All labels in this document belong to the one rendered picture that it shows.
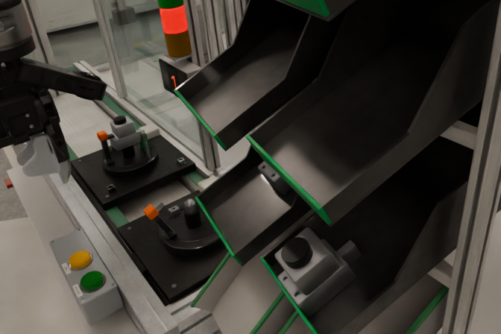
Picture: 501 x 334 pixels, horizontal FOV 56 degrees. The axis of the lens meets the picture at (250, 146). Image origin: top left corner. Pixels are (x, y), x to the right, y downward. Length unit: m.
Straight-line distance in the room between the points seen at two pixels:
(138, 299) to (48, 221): 0.50
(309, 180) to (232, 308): 0.39
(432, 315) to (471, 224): 0.13
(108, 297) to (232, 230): 0.39
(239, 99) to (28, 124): 0.28
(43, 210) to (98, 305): 0.49
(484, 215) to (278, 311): 0.32
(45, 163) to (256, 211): 0.29
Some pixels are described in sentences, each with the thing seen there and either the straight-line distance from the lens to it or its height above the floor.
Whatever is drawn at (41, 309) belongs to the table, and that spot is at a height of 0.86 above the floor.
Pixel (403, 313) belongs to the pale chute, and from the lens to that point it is 0.60.
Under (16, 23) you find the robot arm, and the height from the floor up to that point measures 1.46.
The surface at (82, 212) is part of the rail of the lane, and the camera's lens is 1.13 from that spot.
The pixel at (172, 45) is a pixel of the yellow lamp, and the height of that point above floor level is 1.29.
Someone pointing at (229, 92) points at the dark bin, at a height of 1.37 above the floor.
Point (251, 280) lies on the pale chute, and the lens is 0.74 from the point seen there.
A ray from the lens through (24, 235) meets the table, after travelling 1.31.
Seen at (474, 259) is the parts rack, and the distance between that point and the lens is 0.47.
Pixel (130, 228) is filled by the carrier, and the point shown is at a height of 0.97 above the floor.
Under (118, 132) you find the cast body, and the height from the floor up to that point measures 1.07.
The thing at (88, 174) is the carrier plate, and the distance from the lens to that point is 1.23.
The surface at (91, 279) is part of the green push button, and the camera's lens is 0.94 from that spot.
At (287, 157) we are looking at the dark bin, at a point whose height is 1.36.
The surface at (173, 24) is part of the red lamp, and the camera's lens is 0.97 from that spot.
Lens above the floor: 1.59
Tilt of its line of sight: 31 degrees down
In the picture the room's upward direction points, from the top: 6 degrees counter-clockwise
